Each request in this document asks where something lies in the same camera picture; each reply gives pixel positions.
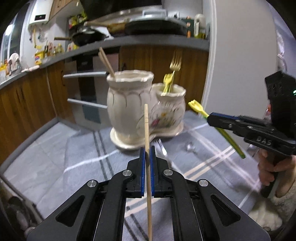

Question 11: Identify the yellow green tulip utensil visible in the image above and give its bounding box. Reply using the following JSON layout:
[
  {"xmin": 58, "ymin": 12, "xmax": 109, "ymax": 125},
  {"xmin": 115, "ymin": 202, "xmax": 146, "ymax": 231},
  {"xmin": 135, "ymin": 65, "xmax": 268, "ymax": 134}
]
[{"xmin": 188, "ymin": 99, "xmax": 246, "ymax": 159}]

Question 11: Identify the yellow tulip-handled utensil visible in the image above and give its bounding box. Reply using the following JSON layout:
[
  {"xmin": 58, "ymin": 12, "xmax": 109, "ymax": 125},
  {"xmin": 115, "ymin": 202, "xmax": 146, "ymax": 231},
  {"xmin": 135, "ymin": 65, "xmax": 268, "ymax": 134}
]
[{"xmin": 163, "ymin": 73, "xmax": 173, "ymax": 93}]

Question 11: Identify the gold fork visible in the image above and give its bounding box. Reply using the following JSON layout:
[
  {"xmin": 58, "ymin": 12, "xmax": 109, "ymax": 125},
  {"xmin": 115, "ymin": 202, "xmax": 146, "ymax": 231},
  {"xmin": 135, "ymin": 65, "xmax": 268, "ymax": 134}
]
[{"xmin": 169, "ymin": 50, "xmax": 182, "ymax": 92}]

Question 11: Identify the silver fork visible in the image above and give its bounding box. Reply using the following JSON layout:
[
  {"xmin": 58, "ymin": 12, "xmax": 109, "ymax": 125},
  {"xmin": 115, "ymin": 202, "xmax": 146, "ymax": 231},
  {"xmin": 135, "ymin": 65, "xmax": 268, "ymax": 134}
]
[{"xmin": 157, "ymin": 139, "xmax": 168, "ymax": 157}]

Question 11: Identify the cream fuzzy sleeve forearm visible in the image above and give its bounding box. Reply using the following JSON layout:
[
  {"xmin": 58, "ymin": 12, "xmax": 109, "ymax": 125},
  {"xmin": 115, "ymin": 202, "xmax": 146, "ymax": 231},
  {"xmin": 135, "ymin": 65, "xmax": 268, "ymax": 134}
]
[{"xmin": 249, "ymin": 181, "xmax": 295, "ymax": 232}]

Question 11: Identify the grey kitchen countertop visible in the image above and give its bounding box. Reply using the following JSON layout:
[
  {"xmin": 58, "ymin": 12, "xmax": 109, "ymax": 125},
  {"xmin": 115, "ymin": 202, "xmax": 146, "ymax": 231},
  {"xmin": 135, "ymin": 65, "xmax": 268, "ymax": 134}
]
[{"xmin": 0, "ymin": 34, "xmax": 210, "ymax": 90}]

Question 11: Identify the right hand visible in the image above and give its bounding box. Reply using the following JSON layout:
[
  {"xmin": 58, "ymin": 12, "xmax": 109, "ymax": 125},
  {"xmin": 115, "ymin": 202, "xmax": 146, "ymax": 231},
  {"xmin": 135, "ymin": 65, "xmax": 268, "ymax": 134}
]
[{"xmin": 258, "ymin": 149, "xmax": 295, "ymax": 190}]

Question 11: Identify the silver flower spoon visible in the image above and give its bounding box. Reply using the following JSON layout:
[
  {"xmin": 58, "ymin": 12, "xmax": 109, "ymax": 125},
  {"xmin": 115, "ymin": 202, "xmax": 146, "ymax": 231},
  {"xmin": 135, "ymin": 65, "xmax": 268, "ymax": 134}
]
[{"xmin": 186, "ymin": 142, "xmax": 198, "ymax": 154}]

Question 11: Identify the grey striped tablecloth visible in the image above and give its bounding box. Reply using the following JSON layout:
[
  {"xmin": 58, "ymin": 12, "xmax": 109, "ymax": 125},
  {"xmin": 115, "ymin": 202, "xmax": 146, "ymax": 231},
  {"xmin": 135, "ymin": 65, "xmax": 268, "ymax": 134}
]
[{"xmin": 62, "ymin": 110, "xmax": 265, "ymax": 241}]

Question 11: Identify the cream ceramic utensil holder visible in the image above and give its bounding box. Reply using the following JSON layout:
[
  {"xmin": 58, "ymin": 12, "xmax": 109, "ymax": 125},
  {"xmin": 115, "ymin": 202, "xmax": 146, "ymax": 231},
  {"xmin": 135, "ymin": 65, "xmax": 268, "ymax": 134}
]
[{"xmin": 106, "ymin": 70, "xmax": 186, "ymax": 150}]

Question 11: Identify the stainless steel oven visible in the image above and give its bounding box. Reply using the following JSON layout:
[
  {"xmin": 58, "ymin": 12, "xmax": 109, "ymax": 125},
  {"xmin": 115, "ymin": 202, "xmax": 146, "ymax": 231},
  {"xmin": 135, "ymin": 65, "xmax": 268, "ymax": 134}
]
[{"xmin": 62, "ymin": 54, "xmax": 111, "ymax": 131}]

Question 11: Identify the large black lidded pan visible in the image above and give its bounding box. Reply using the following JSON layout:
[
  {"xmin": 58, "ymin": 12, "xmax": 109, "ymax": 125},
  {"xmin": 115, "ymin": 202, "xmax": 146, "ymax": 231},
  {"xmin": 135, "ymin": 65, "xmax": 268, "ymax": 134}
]
[{"xmin": 125, "ymin": 17, "xmax": 187, "ymax": 36}]

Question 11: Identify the black wok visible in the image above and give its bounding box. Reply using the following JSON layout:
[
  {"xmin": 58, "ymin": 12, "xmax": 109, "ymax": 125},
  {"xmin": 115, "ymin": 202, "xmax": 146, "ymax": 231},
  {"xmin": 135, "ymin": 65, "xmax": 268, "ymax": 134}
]
[{"xmin": 54, "ymin": 27, "xmax": 107, "ymax": 47}]

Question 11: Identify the yellow oil bottle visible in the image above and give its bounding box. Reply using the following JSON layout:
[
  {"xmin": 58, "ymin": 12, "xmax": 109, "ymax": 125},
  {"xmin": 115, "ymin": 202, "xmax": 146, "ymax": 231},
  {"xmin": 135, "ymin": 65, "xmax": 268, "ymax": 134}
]
[{"xmin": 34, "ymin": 51, "xmax": 45, "ymax": 65}]

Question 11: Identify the black range hood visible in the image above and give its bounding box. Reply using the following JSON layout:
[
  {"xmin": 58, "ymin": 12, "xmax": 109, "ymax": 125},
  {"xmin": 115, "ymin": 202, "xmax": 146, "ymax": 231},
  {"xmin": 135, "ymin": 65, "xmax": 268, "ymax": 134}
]
[{"xmin": 80, "ymin": 0, "xmax": 162, "ymax": 20}]

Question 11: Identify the white water heater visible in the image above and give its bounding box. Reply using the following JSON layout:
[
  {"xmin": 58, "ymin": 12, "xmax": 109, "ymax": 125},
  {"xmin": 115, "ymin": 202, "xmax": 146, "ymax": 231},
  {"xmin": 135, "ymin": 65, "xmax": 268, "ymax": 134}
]
[{"xmin": 28, "ymin": 0, "xmax": 53, "ymax": 28}]

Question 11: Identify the brass pan wooden handle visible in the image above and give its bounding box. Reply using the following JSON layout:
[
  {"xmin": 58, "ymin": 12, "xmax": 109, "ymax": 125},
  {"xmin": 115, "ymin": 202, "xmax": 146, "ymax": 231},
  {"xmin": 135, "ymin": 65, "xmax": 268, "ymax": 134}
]
[{"xmin": 84, "ymin": 21, "xmax": 127, "ymax": 36}]

